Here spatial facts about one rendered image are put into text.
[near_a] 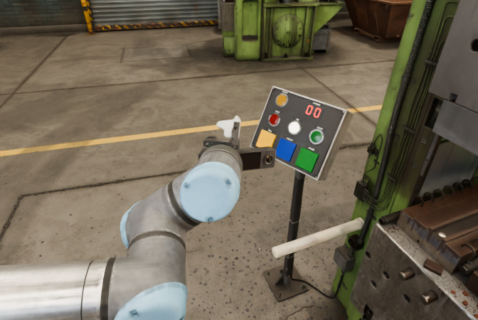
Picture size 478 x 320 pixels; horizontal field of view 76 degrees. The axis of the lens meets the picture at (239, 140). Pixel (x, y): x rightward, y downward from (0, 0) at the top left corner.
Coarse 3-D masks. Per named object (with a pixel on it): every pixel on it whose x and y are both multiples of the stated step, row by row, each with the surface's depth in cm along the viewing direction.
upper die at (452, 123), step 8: (448, 104) 77; (456, 104) 75; (440, 112) 79; (448, 112) 77; (456, 112) 76; (464, 112) 74; (472, 112) 72; (440, 120) 80; (448, 120) 78; (456, 120) 76; (464, 120) 74; (472, 120) 72; (440, 128) 80; (448, 128) 78; (456, 128) 76; (464, 128) 74; (472, 128) 73; (448, 136) 79; (456, 136) 77; (464, 136) 75; (472, 136) 73; (464, 144) 75; (472, 144) 73; (472, 152) 74
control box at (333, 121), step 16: (272, 96) 129; (288, 96) 124; (304, 96) 120; (272, 112) 128; (288, 112) 124; (304, 112) 119; (320, 112) 115; (336, 112) 112; (272, 128) 127; (288, 128) 123; (304, 128) 119; (320, 128) 115; (336, 128) 111; (304, 144) 118; (320, 144) 114; (336, 144) 114; (320, 160) 114; (320, 176) 114
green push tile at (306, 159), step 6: (300, 150) 118; (306, 150) 117; (300, 156) 118; (306, 156) 116; (312, 156) 115; (318, 156) 114; (300, 162) 118; (306, 162) 116; (312, 162) 115; (306, 168) 116; (312, 168) 114
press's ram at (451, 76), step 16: (464, 0) 69; (464, 16) 69; (464, 32) 70; (448, 48) 74; (464, 48) 71; (448, 64) 75; (464, 64) 71; (432, 80) 80; (448, 80) 76; (464, 80) 72; (448, 96) 77; (464, 96) 73
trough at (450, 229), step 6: (468, 216) 93; (474, 216) 95; (456, 222) 92; (462, 222) 93; (468, 222) 93; (474, 222) 93; (438, 228) 90; (444, 228) 91; (450, 228) 91; (456, 228) 91; (462, 228) 91; (432, 234) 89; (438, 234) 89; (450, 234) 89
